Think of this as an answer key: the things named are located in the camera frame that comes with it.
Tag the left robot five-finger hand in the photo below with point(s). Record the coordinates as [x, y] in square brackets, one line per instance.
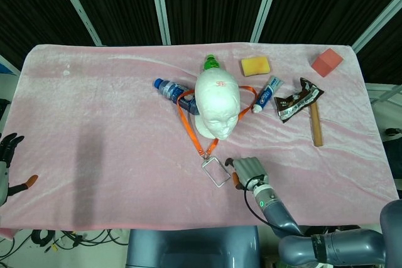
[3, 180]

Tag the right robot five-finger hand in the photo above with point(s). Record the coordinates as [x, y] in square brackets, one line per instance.
[249, 170]

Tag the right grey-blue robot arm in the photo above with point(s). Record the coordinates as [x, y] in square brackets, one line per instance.
[279, 214]

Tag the white foam mannequin head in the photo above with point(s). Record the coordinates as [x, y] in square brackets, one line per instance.
[216, 105]

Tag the blue white toothpaste tube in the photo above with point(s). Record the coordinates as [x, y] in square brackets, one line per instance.
[267, 93]

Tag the wooden stick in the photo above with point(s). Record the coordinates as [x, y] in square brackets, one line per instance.
[316, 126]

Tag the brown snack wrapper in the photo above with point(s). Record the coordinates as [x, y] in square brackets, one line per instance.
[295, 101]

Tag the grey-blue robot torso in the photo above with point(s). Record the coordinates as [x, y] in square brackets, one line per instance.
[191, 249]

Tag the pink plush table cloth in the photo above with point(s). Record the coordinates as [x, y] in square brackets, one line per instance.
[78, 108]

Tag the yellow sponge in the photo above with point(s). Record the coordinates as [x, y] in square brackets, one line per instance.
[256, 66]

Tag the blue plastic drink bottle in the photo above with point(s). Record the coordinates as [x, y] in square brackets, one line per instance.
[171, 89]

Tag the green capped bottle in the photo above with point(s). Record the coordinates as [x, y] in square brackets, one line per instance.
[211, 62]

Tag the pink foam cube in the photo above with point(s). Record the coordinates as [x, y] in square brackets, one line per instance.
[326, 62]

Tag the white partition post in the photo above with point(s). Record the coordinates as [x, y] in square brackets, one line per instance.
[77, 6]
[160, 6]
[377, 21]
[265, 4]

